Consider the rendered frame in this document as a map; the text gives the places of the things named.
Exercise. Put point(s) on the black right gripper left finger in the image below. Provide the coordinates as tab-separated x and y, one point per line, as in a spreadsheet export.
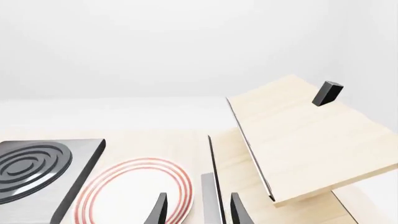
159	212

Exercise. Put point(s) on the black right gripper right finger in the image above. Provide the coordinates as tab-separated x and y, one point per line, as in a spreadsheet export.
238	212

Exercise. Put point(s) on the pale wooden cabinet drawer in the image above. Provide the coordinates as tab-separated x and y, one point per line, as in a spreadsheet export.
239	177

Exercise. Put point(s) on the pale wooden cabinet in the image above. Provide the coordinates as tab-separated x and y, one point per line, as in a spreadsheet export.
311	144

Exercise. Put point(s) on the white plate with red rings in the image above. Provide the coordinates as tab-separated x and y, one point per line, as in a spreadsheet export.
130	186

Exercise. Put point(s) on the flat black stove plate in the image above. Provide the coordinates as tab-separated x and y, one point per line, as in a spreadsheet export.
34	163

